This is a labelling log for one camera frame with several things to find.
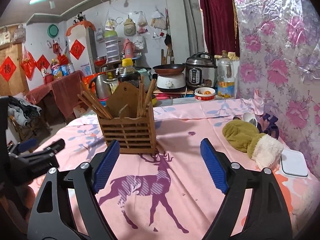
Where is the pink thermos jug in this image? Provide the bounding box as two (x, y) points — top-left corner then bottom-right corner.
(123, 38), (135, 59)

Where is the dark purple strap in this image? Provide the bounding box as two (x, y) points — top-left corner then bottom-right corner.
(257, 114), (279, 139)

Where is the bundle of wooden chopsticks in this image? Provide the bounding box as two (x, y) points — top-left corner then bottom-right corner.
(77, 76), (157, 119)

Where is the black silver pressure cooker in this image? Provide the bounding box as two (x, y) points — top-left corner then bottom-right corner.
(185, 52), (217, 90)

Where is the cream cooking pot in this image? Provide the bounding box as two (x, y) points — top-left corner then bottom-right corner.
(107, 78), (119, 94)

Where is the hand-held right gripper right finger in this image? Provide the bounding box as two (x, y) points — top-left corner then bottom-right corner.
(200, 137), (293, 240)

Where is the pink deer-print cloth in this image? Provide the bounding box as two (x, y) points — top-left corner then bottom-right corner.
(27, 97), (320, 240)

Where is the red white bowl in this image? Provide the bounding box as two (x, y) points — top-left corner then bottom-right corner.
(194, 87), (216, 101)

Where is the floral plastic wall sheet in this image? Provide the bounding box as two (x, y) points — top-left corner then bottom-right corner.
(230, 0), (320, 175)

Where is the white electric hot plate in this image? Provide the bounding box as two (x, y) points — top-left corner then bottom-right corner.
(156, 73), (186, 92)

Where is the wooden chopstick holder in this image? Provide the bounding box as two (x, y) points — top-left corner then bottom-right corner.
(96, 82), (154, 155)

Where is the red gift box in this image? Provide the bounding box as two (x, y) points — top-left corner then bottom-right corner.
(82, 75), (97, 93)

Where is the wooden door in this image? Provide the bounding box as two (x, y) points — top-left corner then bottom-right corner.
(0, 26), (29, 97)

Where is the stainless steel kettle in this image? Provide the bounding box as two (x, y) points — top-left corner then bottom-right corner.
(89, 73), (113, 100)

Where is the red-brown cloth-covered table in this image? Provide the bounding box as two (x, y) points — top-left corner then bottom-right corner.
(26, 70), (85, 125)

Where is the green round plate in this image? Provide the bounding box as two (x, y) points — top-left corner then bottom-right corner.
(47, 24), (59, 38)

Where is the dark frying pan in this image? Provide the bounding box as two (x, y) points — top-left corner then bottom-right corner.
(152, 64), (186, 75)

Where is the red diamond paper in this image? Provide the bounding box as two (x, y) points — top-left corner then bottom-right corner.
(36, 54), (50, 72)
(69, 39), (86, 60)
(0, 56), (17, 82)

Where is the hanging plastic bag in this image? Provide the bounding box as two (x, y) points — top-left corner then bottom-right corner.
(137, 11), (148, 34)
(151, 6), (167, 29)

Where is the dark red curtain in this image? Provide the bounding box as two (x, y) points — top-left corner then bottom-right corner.
(197, 0), (240, 58)

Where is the olive green fleece mitten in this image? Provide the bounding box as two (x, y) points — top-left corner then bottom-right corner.
(222, 120), (284, 169)

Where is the clear plastic oil bottle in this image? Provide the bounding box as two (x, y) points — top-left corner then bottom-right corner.
(217, 50), (235, 99)

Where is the pile of dark clothes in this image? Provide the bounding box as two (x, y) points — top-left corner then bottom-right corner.
(7, 95), (42, 128)

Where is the white flat plastic box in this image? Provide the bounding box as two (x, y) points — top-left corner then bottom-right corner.
(279, 149), (309, 179)

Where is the blue label oil bottle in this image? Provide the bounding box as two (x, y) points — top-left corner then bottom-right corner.
(50, 59), (63, 80)

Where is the heart-patterned hanging holder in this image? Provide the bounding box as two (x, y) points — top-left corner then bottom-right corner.
(123, 15), (137, 36)

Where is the dark soy sauce bottle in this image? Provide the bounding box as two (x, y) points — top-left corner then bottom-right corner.
(117, 58), (140, 87)

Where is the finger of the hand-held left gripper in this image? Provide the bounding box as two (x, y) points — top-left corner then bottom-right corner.
(15, 139), (38, 153)
(32, 139), (66, 161)

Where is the red plastic bag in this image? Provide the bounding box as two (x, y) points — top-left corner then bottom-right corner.
(20, 52), (35, 80)

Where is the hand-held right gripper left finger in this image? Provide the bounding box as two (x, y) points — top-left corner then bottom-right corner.
(27, 139), (120, 240)

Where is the white refrigerator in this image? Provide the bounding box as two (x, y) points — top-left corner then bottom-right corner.
(66, 21), (98, 78)

